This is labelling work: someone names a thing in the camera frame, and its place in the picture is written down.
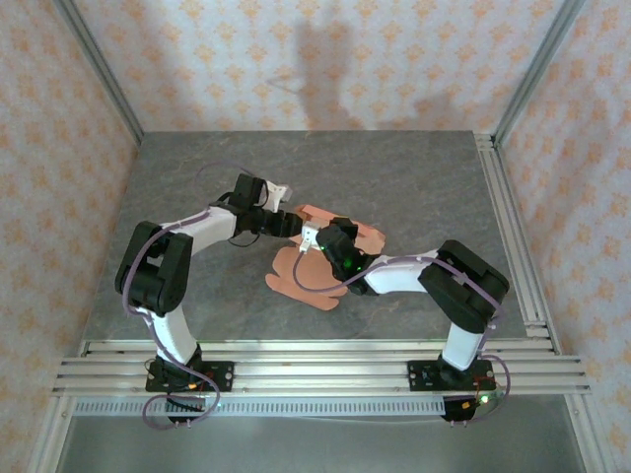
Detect salmon orange paper box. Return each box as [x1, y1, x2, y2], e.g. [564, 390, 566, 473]
[264, 203, 386, 313]

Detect aluminium mounting rails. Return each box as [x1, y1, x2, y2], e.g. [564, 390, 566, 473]
[51, 339, 593, 398]

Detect grey metal sheet panel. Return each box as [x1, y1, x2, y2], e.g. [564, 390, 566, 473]
[53, 416, 588, 473]

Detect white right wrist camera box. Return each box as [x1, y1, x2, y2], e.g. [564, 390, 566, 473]
[300, 223, 322, 256]

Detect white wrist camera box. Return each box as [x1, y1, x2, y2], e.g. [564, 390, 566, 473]
[300, 223, 322, 256]
[263, 180, 293, 207]

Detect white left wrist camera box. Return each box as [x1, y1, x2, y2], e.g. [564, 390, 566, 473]
[263, 180, 293, 207]

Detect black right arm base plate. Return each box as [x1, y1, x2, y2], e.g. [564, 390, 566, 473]
[405, 359, 496, 394]

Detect slotted grey cable duct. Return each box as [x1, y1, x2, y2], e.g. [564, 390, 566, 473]
[71, 397, 448, 418]

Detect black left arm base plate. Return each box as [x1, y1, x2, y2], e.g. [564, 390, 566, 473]
[146, 361, 236, 394]

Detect aluminium side rail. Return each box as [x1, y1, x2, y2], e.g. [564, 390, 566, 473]
[473, 132, 563, 356]

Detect aluminium frame post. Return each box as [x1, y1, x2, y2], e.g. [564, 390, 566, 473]
[492, 0, 588, 147]
[53, 0, 145, 147]

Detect black electronics bracket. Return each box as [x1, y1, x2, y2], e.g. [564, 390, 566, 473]
[441, 392, 507, 426]
[165, 393, 208, 428]

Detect aluminium frame leg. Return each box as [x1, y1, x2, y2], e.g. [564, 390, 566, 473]
[564, 393, 608, 473]
[27, 396, 75, 473]

